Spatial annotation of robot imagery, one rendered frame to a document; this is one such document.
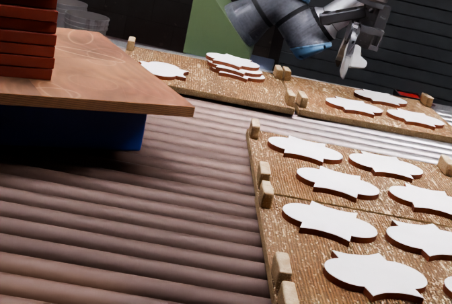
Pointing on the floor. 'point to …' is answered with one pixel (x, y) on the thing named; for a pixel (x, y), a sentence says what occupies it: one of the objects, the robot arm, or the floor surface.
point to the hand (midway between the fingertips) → (336, 72)
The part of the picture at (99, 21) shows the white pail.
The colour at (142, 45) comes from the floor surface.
